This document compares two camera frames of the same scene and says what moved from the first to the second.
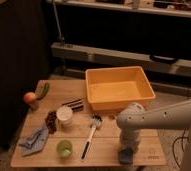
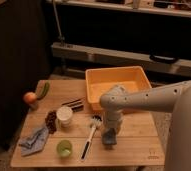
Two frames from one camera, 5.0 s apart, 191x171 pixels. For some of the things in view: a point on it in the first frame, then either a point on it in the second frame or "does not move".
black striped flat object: x=75 y=105 does not move
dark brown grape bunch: x=51 y=121 does not move
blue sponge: x=126 y=157 to x=109 y=137
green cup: x=64 y=148 does not move
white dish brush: x=95 y=123 does not move
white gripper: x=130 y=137 to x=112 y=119
